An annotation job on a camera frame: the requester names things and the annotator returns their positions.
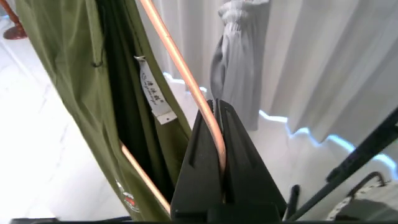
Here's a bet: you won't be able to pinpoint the brown stand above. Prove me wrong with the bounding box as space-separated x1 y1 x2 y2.
0 0 28 40

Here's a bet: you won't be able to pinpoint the green garment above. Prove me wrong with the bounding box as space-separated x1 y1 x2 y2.
14 0 193 222

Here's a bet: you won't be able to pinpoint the white curtain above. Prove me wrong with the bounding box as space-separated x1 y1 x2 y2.
135 0 398 156

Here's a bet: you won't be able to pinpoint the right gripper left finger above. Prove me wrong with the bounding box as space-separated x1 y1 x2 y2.
170 99 224 222

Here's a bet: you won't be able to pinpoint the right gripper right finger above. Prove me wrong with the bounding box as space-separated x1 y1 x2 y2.
217 99 287 222

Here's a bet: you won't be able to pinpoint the pink clothes hanger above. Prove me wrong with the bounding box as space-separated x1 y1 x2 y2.
121 0 227 215

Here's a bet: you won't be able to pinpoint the pale grey shorts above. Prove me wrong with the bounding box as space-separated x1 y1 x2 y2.
210 0 271 131

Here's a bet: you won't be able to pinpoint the black clothes rack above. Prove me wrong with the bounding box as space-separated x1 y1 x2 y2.
284 107 398 222

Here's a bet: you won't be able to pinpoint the white laundry basket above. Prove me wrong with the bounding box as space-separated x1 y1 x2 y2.
325 170 398 222

